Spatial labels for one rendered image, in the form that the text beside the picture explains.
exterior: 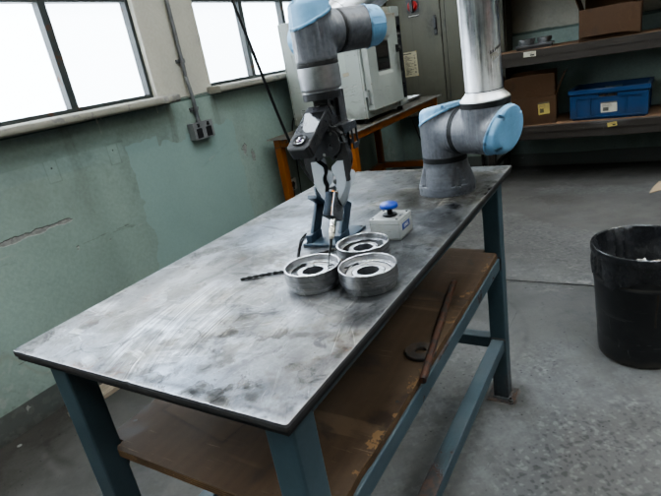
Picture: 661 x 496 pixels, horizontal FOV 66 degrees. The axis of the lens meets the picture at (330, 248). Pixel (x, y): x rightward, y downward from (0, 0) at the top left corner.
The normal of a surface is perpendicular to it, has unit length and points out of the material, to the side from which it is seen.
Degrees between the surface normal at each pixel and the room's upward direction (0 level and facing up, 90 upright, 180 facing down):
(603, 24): 83
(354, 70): 90
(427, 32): 90
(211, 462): 0
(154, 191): 90
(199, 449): 0
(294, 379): 0
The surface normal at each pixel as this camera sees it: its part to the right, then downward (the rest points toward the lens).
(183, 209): 0.85, 0.04
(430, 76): -0.50, 0.38
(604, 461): -0.16, -0.93
